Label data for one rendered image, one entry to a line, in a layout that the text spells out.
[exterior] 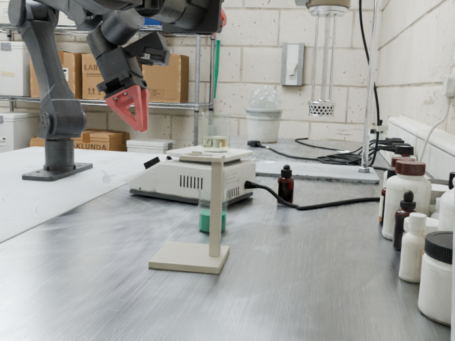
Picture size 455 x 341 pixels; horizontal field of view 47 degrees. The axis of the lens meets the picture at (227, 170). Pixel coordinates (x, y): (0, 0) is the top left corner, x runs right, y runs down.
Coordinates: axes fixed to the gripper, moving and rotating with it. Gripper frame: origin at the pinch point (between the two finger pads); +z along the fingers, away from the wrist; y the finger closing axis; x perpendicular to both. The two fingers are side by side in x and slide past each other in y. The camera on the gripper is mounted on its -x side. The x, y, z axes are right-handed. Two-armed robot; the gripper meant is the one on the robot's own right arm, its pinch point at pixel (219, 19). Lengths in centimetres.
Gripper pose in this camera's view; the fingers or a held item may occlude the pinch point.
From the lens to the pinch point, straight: 90.9
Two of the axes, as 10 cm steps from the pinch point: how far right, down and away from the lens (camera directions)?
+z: 4.8, -0.9, 8.8
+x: -0.8, 9.9, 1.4
